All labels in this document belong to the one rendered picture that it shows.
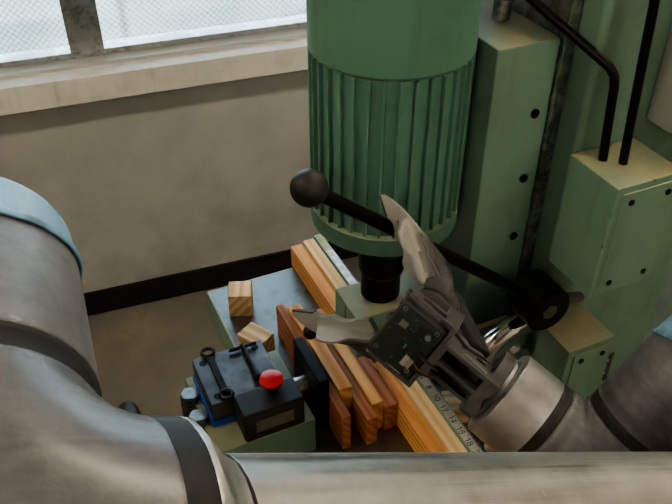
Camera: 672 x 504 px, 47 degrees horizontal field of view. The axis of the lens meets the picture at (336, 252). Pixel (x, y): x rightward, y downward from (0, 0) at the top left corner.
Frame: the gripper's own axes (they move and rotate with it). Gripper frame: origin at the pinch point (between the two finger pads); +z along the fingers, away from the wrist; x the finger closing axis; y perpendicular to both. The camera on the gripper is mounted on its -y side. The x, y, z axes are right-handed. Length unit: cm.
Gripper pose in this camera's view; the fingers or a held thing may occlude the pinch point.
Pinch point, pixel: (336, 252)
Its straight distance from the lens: 77.4
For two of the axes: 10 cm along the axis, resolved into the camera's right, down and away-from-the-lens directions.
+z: -7.7, -6.3, 1.3
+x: -5.8, 7.7, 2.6
